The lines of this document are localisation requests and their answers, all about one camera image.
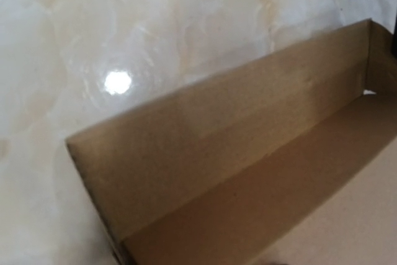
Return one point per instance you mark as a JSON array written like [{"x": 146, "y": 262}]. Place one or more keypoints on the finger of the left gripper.
[{"x": 393, "y": 7}]

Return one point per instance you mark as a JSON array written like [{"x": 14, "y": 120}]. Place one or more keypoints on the brown cardboard box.
[{"x": 289, "y": 159}]

